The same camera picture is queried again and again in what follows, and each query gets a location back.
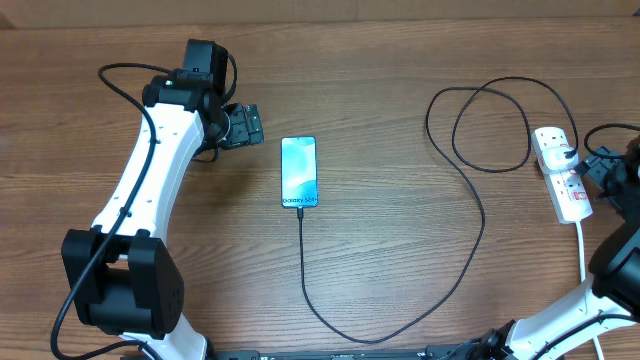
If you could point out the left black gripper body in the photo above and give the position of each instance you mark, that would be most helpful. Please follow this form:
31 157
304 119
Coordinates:
242 128

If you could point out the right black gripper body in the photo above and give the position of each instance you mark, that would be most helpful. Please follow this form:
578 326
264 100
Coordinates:
615 175

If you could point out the blue Galaxy smartphone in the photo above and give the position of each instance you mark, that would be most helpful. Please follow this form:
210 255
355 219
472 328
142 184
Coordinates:
299 174

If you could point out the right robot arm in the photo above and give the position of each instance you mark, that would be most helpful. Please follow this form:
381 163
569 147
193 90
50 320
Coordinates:
606 300

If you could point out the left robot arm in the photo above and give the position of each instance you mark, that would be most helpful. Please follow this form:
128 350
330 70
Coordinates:
122 278

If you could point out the white USB charger plug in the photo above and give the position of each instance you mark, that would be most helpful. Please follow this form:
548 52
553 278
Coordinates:
558 159

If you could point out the white power strip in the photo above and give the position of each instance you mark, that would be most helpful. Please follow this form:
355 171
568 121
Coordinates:
567 192

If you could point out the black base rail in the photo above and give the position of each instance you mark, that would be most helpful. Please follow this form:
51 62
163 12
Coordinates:
431 352

